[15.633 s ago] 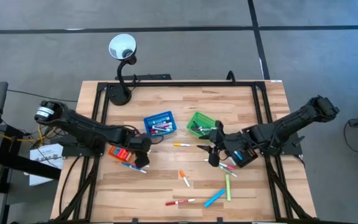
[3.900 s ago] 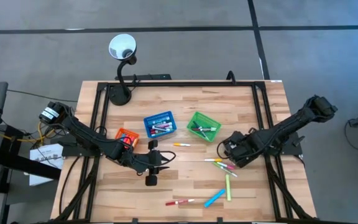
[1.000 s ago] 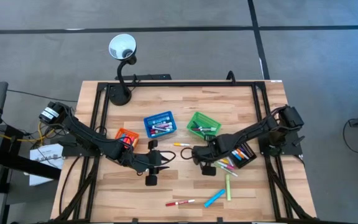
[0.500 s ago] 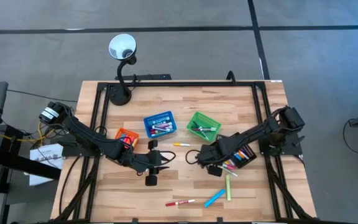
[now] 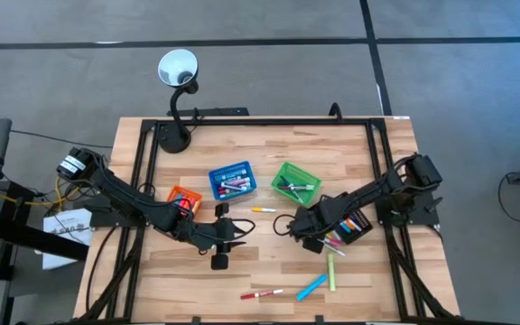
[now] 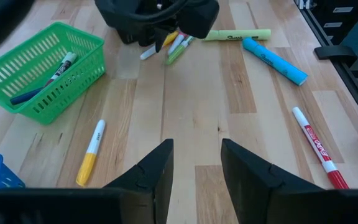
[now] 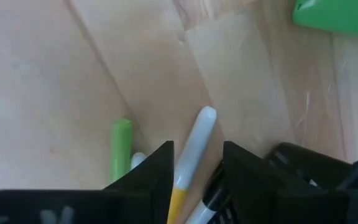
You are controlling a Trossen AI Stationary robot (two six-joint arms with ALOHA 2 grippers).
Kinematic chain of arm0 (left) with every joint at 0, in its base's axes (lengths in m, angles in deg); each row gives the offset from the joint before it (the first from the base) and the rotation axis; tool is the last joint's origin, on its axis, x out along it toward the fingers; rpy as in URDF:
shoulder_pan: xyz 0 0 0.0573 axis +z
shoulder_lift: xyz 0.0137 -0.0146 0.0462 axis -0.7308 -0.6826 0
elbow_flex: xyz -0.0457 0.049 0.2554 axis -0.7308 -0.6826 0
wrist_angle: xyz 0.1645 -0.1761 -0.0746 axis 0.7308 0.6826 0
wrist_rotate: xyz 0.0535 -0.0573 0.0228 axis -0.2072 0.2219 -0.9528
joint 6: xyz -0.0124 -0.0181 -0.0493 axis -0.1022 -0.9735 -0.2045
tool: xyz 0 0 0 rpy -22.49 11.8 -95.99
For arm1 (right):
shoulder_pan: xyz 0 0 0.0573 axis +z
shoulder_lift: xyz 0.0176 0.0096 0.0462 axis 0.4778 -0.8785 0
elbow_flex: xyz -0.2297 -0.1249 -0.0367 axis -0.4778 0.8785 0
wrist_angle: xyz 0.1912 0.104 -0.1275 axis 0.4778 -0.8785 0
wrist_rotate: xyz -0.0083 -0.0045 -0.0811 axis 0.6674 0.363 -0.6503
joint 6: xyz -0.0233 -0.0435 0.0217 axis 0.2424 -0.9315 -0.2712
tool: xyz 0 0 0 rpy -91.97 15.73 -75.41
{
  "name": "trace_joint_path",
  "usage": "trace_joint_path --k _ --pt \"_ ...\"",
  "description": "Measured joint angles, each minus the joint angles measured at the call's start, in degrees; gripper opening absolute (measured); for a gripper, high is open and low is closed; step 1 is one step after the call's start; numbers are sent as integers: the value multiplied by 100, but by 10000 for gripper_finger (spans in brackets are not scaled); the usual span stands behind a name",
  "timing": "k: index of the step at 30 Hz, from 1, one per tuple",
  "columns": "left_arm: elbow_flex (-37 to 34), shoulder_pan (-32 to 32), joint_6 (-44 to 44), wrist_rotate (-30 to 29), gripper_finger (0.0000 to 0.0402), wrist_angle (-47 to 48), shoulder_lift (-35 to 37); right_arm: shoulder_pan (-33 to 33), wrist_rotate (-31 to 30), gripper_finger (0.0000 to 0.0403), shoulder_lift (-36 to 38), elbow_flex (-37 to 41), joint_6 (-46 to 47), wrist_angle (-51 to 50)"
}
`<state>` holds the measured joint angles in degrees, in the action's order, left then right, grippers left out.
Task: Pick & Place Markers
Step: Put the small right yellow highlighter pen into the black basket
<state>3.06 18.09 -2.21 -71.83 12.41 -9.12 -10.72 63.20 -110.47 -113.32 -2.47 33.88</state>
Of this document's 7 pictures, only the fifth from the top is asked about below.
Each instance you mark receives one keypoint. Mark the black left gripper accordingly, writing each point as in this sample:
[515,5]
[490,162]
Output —
[217,232]

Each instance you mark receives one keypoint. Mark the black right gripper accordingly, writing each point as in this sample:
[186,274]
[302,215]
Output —
[309,225]

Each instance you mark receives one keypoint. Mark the yellow thin marker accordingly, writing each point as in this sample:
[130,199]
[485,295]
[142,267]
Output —
[266,210]
[329,235]

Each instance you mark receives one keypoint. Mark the pink-capped thin marker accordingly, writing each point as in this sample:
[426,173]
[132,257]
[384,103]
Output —
[332,242]
[296,186]

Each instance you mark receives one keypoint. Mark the blue thin Expo marker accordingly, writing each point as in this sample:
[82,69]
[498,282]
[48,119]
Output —
[297,195]

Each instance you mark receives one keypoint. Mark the teal marker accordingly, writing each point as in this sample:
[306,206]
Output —
[345,225]

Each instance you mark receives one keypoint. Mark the green thin marker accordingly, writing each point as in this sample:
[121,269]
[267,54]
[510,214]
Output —
[337,250]

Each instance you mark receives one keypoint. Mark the orange-capped white marker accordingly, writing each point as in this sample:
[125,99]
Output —
[351,224]

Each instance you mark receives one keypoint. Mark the light green highlighter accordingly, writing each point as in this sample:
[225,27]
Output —
[331,271]

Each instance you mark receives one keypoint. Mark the red Expo marker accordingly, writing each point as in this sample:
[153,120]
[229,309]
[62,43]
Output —
[260,294]
[230,191]

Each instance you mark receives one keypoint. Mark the pink Expo marker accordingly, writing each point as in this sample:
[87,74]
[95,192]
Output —
[235,185]

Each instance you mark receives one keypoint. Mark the pink highlighter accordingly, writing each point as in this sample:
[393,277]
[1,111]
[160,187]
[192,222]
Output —
[182,204]

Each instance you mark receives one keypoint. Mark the orange plastic basket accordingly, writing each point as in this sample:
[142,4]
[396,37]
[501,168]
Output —
[174,193]

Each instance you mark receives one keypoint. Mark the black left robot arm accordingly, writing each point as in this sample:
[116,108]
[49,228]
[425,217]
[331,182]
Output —
[120,194]

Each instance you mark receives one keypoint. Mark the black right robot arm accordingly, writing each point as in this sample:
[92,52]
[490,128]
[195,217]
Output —
[377,187]

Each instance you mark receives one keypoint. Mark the black plastic basket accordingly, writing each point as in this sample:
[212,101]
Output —
[363,232]

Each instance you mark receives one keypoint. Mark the green plastic basket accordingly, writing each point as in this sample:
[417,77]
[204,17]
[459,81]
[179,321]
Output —
[287,171]

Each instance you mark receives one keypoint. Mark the blue plastic basket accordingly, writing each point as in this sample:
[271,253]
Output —
[230,166]

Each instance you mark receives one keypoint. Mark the black power strip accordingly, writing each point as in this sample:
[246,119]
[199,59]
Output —
[224,111]

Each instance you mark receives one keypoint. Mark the white paper sheet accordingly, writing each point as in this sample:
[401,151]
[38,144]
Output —
[61,253]

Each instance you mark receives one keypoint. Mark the black aluminium table frame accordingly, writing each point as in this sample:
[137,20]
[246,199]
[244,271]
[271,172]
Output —
[264,122]

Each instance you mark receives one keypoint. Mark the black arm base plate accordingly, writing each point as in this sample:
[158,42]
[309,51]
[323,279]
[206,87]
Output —
[106,219]
[422,207]

